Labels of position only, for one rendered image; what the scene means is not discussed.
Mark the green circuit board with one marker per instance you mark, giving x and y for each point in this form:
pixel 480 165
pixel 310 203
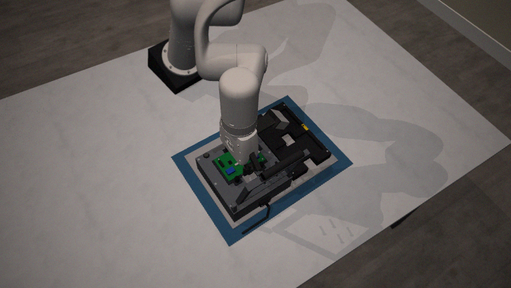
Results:
pixel 230 167

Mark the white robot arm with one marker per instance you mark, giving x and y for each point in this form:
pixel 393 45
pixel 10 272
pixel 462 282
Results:
pixel 238 67

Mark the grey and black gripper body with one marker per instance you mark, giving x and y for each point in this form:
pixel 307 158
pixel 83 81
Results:
pixel 240 147

